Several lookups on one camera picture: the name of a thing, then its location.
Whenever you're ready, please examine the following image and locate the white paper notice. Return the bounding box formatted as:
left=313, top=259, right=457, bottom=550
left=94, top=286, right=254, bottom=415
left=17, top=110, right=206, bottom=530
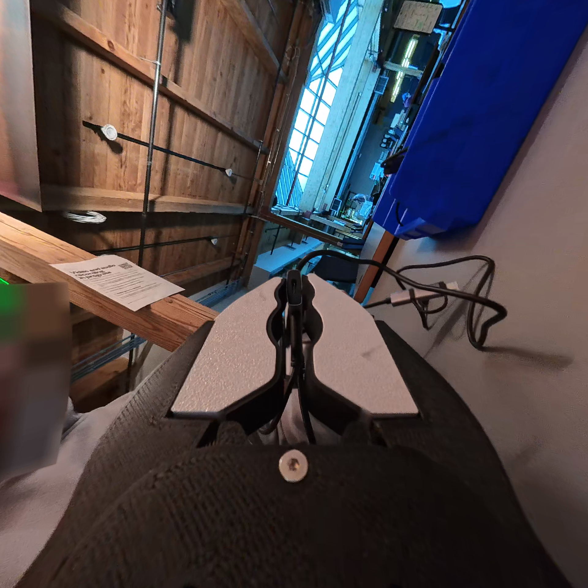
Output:
left=51, top=255, right=186, bottom=312

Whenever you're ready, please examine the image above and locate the metal conduit pipe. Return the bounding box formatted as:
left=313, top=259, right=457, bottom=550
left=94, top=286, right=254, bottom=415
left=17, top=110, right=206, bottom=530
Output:
left=137, top=0, right=169, bottom=268

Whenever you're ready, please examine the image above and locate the blue plastic bin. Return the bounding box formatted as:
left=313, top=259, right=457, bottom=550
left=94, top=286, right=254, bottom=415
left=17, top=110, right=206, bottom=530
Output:
left=371, top=0, right=588, bottom=240

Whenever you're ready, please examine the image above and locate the wooden beam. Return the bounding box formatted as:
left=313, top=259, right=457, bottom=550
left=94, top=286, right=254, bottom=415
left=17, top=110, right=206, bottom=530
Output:
left=0, top=211, right=219, bottom=352

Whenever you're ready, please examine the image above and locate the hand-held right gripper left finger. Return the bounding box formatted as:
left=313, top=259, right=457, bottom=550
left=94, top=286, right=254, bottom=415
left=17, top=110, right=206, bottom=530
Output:
left=170, top=276, right=290, bottom=435

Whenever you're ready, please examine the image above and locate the large window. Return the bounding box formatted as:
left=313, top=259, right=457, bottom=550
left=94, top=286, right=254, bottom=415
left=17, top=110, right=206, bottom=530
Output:
left=275, top=0, right=369, bottom=213

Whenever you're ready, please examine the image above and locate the black cable with silver plug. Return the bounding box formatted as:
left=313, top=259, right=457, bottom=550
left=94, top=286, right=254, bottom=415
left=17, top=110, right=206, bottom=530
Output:
left=296, top=250, right=509, bottom=351

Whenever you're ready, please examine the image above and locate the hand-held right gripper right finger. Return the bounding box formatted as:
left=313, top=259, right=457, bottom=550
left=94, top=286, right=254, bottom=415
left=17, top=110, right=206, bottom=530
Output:
left=301, top=273, right=421, bottom=435

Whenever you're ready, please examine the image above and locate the grey desk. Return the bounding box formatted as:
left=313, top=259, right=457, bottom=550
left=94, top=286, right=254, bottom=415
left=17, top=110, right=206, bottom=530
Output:
left=354, top=55, right=588, bottom=588

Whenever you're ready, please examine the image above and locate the person's grey sweater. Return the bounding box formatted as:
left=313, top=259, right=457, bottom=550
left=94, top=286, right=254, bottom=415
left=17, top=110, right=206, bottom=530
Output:
left=0, top=390, right=154, bottom=588

